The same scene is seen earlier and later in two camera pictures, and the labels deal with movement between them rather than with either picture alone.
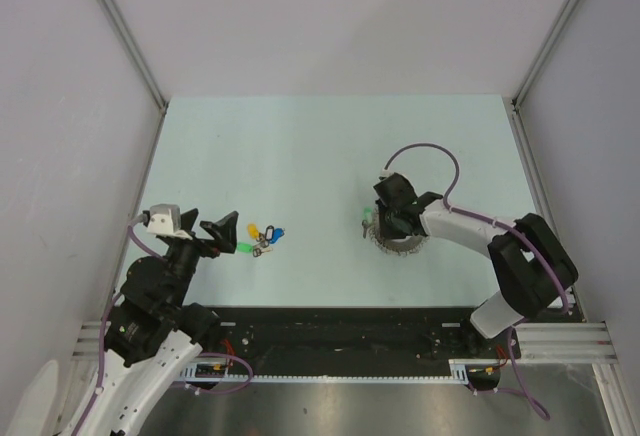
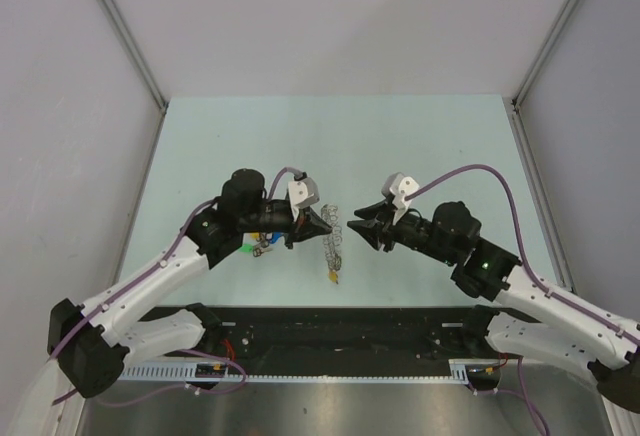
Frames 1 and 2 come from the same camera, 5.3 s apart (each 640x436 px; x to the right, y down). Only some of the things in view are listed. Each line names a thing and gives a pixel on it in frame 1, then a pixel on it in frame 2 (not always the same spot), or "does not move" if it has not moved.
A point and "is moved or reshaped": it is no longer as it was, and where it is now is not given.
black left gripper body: x=183 y=255 to x=268 y=218
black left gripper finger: x=224 y=230 to x=308 y=227
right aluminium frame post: x=557 y=30 does not move
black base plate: x=350 y=336 does not move
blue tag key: x=277 y=233 does not move
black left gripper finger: x=187 y=219 to x=307 y=215
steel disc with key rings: x=402 y=246 is moved or reshaped
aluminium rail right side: x=515 y=108 does not move
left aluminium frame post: x=120 y=23 does not move
